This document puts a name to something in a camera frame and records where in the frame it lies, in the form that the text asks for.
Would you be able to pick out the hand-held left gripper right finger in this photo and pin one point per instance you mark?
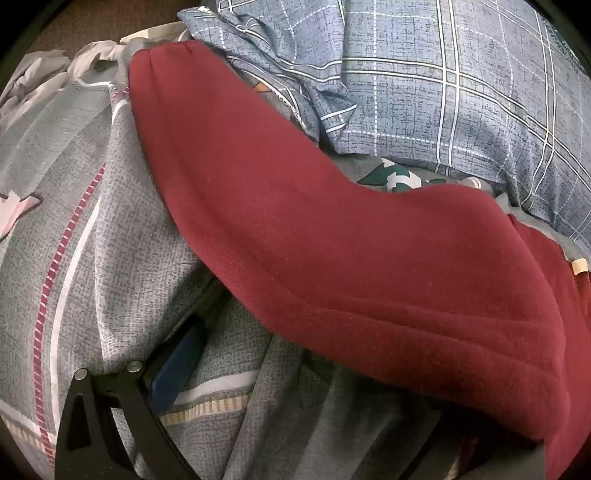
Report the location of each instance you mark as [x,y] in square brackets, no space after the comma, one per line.
[485,461]

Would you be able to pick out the dark red fleece garment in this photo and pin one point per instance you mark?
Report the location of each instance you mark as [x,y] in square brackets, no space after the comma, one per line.
[323,258]

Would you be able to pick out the grey printed bed sheet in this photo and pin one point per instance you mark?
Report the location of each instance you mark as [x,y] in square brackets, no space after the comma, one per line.
[115,230]

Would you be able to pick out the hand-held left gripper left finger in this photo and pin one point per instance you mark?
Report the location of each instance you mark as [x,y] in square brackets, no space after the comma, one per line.
[178,364]

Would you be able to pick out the white crumpled cloth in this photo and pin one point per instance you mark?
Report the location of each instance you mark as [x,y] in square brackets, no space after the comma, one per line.
[32,74]

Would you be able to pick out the blue plaid pillow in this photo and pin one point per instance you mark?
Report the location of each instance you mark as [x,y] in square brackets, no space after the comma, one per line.
[461,92]

